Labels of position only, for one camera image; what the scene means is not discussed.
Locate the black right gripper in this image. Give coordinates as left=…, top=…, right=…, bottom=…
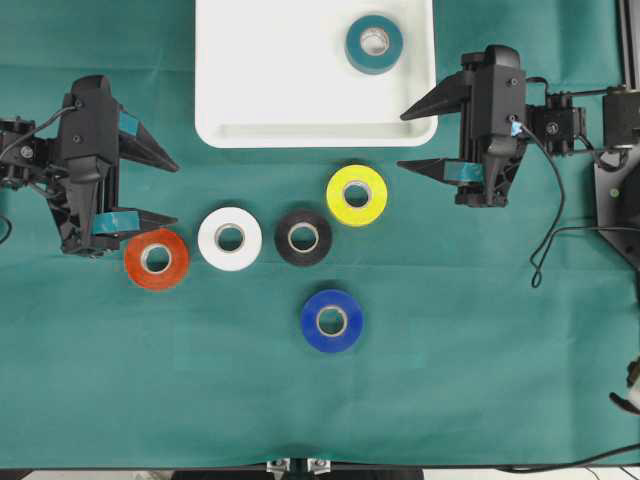
left=397, top=45, right=526, bottom=207

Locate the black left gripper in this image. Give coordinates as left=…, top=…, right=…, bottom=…
left=49, top=75, right=179, bottom=257

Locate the yellow tape roll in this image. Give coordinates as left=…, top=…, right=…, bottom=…
left=326, top=165, right=388, bottom=227

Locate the green tape roll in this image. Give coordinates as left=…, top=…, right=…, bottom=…
left=345, top=15, right=404, bottom=75

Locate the white tape roll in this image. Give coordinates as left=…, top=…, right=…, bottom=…
left=197, top=207, right=262, bottom=272

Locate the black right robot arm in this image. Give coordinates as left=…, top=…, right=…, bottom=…
left=400, top=45, right=639, bottom=267

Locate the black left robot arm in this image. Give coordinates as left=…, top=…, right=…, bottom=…
left=1, top=75, right=179, bottom=257

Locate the red tape roll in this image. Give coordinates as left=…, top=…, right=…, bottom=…
left=124, top=228, right=190, bottom=292

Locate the white plastic case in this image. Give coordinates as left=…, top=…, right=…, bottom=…
left=194, top=1, right=437, bottom=148

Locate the black tape roll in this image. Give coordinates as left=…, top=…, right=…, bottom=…
left=274, top=209, right=332, bottom=267

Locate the blue tape roll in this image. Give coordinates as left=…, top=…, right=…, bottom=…
left=300, top=289, right=364, bottom=353

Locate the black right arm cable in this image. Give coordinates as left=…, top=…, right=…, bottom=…
left=519, top=77, right=640, bottom=290

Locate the black aluminium frame rail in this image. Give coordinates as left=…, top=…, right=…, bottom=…
left=618, top=0, right=640, bottom=90

